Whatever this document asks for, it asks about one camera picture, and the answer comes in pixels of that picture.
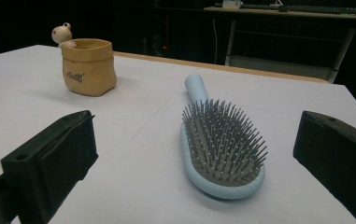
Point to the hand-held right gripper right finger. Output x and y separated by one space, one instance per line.
337 155

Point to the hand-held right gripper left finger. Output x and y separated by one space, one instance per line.
57 155

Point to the wooden bowl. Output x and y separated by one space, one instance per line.
88 71

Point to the white sheet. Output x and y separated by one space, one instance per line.
135 124

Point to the white metal stand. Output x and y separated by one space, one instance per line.
275 67

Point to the wooden table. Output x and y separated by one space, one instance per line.
228 67

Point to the dark computer tower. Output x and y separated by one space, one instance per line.
165 46

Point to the small white box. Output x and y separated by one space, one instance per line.
231 3

